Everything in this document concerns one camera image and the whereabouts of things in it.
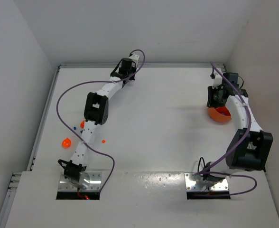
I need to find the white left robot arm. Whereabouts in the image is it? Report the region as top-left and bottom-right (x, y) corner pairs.
(58, 54), (140, 184)

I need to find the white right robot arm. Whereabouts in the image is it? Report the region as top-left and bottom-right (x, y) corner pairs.
(201, 73), (273, 182)

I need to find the orange round sorting container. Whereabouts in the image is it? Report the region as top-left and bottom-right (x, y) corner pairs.
(208, 106), (232, 124)

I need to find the orange round lego upper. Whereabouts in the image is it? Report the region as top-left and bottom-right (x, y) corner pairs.
(80, 120), (85, 129)

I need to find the orange round lego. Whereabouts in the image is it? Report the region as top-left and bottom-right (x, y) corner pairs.
(62, 138), (71, 148)
(80, 120), (85, 129)

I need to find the orange round lego lower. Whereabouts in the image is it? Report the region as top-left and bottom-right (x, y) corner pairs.
(62, 138), (71, 148)

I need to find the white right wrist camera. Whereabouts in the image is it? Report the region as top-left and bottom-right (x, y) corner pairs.
(210, 72), (223, 88)

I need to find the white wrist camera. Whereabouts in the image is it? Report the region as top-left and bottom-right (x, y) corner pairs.
(210, 72), (223, 88)
(129, 54), (140, 68)

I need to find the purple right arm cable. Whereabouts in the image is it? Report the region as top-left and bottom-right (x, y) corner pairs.
(194, 62), (258, 196)

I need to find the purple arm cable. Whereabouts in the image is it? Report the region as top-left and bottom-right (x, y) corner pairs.
(56, 49), (146, 192)
(194, 62), (258, 196)

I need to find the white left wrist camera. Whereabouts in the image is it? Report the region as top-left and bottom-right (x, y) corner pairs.
(129, 54), (140, 68)

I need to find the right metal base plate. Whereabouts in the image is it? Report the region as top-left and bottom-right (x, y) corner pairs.
(184, 172), (229, 192)

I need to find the metal base plate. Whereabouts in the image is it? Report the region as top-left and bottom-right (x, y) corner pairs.
(58, 171), (102, 191)
(184, 172), (229, 192)

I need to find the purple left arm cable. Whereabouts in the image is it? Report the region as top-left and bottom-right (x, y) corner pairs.
(56, 49), (146, 192)

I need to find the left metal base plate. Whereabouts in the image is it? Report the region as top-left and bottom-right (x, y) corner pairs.
(58, 171), (102, 191)

